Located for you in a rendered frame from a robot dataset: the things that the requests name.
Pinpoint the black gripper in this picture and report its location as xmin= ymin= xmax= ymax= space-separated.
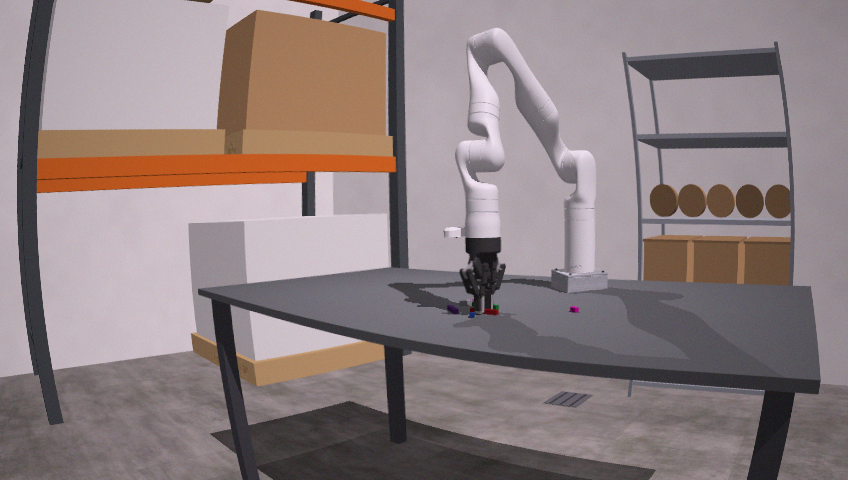
xmin=459 ymin=237 xmax=506 ymax=314

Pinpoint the green rod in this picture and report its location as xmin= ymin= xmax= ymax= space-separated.
xmin=472 ymin=302 xmax=499 ymax=310

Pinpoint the dark red rod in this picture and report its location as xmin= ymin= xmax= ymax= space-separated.
xmin=470 ymin=307 xmax=499 ymax=315

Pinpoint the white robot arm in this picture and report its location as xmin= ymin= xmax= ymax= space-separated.
xmin=444 ymin=28 xmax=596 ymax=273

